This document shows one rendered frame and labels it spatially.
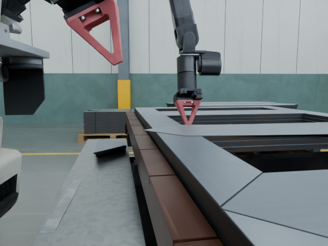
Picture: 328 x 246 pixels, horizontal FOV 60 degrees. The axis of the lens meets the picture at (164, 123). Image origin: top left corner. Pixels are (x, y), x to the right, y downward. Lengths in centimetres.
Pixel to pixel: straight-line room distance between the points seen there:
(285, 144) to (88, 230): 46
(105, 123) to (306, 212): 481
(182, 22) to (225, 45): 718
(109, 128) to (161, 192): 467
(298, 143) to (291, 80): 790
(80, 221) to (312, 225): 48
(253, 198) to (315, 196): 6
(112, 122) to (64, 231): 444
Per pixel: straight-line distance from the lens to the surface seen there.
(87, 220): 65
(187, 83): 81
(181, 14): 84
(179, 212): 31
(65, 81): 797
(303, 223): 26
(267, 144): 68
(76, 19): 39
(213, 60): 85
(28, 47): 66
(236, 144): 64
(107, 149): 111
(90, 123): 506
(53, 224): 64
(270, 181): 35
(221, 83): 791
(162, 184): 39
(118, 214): 66
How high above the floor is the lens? 96
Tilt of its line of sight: 7 degrees down
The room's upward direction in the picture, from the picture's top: straight up
